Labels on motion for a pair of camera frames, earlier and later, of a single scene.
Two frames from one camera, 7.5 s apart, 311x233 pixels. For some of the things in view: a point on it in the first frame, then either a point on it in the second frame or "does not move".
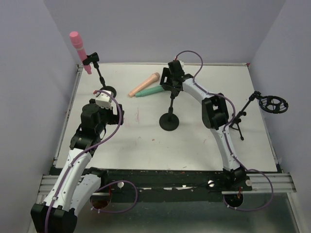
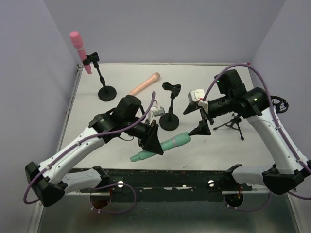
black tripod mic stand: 235,124 does not move
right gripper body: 166,80 → 203,115
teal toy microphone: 150,91 → 180,140
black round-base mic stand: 94,57 does not move
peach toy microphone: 154,77 does not move
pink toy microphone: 76,40 does not move
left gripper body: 117,114 → 149,135
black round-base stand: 169,121 does not move
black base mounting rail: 122,181 does not move
